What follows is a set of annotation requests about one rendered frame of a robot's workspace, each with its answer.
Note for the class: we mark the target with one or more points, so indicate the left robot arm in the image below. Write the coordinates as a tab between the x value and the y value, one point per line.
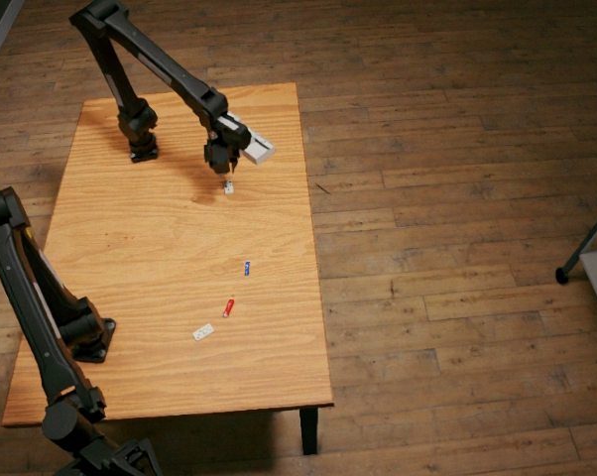
190	89

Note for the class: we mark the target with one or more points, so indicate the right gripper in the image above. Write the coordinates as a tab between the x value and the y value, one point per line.
124	461

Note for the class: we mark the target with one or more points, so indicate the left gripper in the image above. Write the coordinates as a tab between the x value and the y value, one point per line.
233	161

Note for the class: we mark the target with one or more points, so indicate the grey rack of bins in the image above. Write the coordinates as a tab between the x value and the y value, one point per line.
257	147

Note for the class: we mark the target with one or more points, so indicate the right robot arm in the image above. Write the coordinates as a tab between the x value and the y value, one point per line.
28	289

